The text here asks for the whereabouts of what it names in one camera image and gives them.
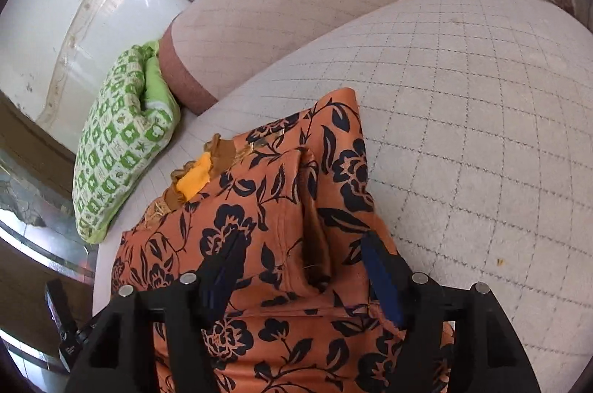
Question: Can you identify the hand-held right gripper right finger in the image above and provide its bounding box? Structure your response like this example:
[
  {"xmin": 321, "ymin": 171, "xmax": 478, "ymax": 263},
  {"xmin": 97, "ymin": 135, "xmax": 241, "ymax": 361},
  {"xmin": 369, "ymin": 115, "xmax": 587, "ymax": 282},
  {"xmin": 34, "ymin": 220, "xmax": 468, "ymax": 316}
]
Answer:
[{"xmin": 360, "ymin": 230, "xmax": 541, "ymax": 393}]

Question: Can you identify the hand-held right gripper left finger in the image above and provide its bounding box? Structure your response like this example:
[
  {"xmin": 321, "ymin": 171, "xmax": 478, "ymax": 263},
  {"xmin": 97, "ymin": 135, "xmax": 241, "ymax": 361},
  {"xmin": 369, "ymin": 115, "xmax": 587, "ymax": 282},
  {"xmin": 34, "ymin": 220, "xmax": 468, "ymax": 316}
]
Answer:
[{"xmin": 67, "ymin": 232, "xmax": 249, "ymax": 393}]

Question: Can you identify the orange black floral garment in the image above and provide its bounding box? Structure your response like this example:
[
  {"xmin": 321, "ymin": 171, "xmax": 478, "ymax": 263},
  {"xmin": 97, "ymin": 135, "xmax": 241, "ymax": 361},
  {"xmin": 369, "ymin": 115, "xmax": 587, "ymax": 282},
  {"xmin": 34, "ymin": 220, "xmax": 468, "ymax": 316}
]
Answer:
[{"xmin": 110, "ymin": 87, "xmax": 457, "ymax": 393}]

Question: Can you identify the yellow cloth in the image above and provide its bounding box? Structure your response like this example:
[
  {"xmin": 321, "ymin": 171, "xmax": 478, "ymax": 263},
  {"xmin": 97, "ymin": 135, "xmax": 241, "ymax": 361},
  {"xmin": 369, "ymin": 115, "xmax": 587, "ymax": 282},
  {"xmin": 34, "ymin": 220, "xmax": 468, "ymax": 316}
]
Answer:
[{"xmin": 176, "ymin": 153, "xmax": 215, "ymax": 202}]

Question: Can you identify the glass top table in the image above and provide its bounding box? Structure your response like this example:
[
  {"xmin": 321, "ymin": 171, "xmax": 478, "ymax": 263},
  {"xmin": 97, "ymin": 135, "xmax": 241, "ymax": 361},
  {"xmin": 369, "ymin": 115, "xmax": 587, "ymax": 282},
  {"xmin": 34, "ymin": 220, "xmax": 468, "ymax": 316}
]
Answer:
[{"xmin": 0, "ymin": 91, "xmax": 101, "ymax": 375}]

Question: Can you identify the brown ruffled cloth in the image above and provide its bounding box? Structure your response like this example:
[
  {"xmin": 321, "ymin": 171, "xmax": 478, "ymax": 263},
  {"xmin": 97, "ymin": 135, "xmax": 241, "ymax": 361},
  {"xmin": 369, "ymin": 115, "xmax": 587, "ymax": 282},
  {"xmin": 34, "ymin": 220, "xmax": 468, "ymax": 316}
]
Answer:
[{"xmin": 159, "ymin": 134, "xmax": 238, "ymax": 214}]

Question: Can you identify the green patterned pillow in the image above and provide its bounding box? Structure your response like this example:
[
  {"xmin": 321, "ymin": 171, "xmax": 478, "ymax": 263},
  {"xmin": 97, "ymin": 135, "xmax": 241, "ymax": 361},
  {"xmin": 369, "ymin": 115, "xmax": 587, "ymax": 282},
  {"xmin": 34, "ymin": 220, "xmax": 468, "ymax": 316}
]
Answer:
[{"xmin": 73, "ymin": 42, "xmax": 182, "ymax": 244}]

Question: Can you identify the quilted sofa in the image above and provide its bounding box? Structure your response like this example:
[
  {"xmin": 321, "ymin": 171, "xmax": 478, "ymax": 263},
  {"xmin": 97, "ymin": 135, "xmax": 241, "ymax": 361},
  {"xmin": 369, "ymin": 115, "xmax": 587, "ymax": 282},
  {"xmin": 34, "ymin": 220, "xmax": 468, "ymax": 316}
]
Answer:
[{"xmin": 92, "ymin": 0, "xmax": 593, "ymax": 393}]

